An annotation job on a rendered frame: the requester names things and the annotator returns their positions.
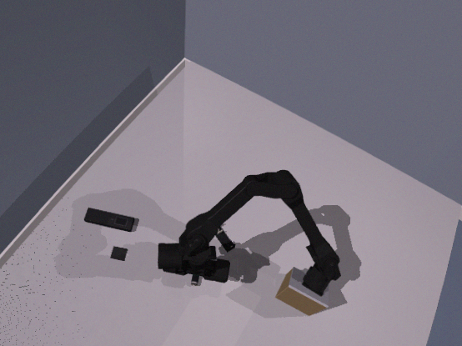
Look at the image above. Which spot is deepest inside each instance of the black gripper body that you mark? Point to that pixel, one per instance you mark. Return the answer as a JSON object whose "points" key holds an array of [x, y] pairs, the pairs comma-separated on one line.
{"points": [[219, 269]]}

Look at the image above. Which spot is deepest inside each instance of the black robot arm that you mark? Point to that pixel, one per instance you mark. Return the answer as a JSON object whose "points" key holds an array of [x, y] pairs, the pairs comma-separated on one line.
{"points": [[193, 244]]}

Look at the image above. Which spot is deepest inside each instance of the black cylindrical battery with green label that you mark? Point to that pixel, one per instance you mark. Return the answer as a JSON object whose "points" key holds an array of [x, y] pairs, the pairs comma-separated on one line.
{"points": [[194, 281]]}

